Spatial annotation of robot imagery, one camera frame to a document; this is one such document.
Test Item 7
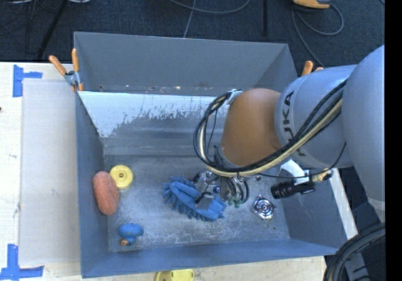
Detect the clear glass square dish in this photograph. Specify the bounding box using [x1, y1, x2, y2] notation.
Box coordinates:
[251, 194, 278, 222]

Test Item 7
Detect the yellow plastic cup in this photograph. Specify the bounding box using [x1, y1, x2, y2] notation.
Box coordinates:
[109, 164, 134, 191]

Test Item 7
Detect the blue toy duck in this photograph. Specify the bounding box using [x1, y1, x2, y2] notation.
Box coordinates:
[117, 223, 145, 247]

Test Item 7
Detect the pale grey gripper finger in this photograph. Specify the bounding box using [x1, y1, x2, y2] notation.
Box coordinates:
[195, 193, 215, 211]

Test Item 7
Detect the black cylinder on white bracket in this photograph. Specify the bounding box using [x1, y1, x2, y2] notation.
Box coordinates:
[270, 160, 334, 201]

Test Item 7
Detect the grey metal bin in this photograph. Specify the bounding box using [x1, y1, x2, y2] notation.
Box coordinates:
[72, 31, 359, 279]

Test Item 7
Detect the yellow round plastic piece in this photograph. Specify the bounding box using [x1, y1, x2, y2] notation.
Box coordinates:
[154, 268, 196, 281]

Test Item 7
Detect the blue fluffy cloth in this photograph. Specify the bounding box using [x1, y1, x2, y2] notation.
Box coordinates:
[161, 175, 228, 223]

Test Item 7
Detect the pale wood flat board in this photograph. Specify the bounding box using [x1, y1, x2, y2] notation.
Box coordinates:
[18, 78, 83, 270]

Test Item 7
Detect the orange-brown oval sponge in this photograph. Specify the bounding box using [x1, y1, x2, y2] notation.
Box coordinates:
[92, 170, 121, 216]

